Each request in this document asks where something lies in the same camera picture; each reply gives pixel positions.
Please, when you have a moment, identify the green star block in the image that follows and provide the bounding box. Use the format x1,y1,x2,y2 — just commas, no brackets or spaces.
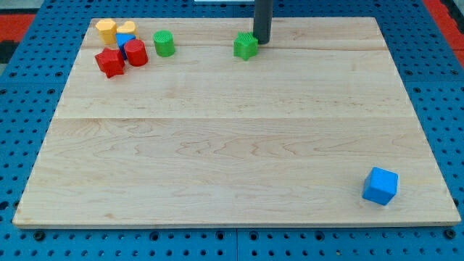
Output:
233,32,258,61

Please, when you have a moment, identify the red star block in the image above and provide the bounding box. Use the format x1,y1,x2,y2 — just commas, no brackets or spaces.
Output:
94,48,125,78

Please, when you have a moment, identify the blue cube block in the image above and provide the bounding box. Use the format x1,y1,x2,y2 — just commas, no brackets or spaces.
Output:
362,167,399,206

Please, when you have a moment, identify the light wooden board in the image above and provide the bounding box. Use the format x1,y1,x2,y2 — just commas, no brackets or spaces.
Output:
13,17,461,229

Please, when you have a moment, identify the green cylinder block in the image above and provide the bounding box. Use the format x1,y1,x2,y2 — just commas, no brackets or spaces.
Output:
153,30,175,57

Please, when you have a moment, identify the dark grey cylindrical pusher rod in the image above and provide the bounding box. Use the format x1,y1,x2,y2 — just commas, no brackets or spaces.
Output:
253,0,273,44

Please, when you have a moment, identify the red cylinder block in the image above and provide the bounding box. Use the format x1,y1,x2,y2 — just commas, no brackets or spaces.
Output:
124,39,148,67

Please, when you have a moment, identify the blue triangle block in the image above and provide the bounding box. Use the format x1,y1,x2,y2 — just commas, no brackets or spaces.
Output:
115,33,136,59

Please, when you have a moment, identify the yellow heart block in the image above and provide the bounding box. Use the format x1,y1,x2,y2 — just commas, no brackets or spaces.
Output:
117,20,138,38

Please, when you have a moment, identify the yellow hexagon block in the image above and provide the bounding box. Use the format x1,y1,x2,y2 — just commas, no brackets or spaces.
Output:
95,18,117,45

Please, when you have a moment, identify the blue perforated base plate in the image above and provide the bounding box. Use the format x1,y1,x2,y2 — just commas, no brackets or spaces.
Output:
1,0,463,260

